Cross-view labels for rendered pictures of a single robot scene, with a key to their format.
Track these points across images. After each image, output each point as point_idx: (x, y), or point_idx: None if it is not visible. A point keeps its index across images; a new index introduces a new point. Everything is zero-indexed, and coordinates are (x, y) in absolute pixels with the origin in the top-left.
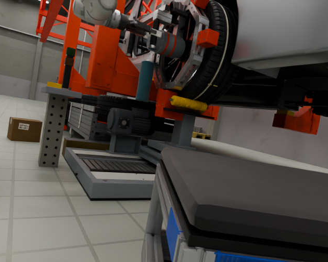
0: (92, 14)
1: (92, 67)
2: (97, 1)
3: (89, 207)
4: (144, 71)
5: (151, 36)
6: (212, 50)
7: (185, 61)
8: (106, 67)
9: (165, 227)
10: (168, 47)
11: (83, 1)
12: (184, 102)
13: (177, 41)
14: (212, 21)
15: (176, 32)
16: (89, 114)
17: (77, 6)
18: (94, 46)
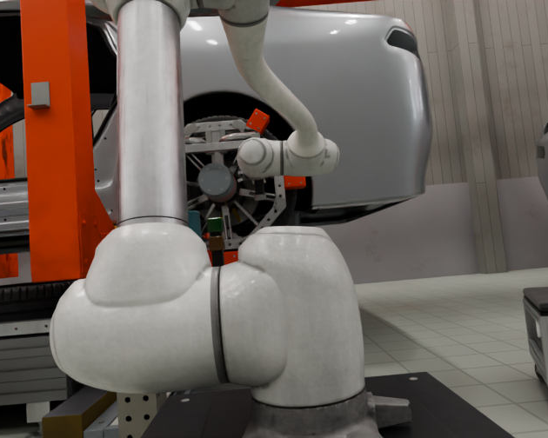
0: (297, 172)
1: (76, 235)
2: (335, 161)
3: None
4: (196, 228)
5: (260, 182)
6: (293, 193)
7: (229, 203)
8: (91, 230)
9: None
10: (233, 189)
11: (312, 158)
12: None
13: (235, 179)
14: None
15: (223, 164)
16: (36, 342)
17: (269, 156)
18: (62, 189)
